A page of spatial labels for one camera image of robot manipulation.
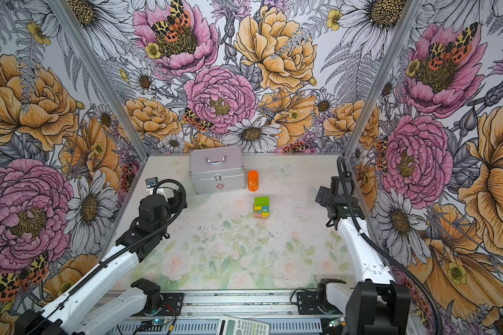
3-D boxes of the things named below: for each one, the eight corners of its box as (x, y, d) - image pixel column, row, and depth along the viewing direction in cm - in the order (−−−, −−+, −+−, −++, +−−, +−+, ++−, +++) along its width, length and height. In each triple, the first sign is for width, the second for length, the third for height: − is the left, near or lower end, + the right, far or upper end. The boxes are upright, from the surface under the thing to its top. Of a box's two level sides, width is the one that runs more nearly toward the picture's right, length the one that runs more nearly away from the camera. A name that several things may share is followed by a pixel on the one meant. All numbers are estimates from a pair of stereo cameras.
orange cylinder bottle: (248, 191, 108) (248, 179, 100) (248, 183, 111) (248, 170, 104) (258, 191, 108) (258, 179, 100) (258, 183, 111) (258, 170, 104)
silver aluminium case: (196, 197, 105) (188, 175, 92) (197, 173, 115) (190, 150, 102) (245, 191, 108) (244, 168, 95) (242, 168, 118) (240, 145, 105)
